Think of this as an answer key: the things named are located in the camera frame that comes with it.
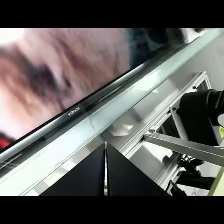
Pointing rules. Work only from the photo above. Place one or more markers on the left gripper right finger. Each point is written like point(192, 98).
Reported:
point(128, 176)

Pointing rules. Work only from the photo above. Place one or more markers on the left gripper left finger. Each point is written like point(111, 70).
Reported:
point(86, 176)

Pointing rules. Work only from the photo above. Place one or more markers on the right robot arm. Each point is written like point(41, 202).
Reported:
point(196, 116)

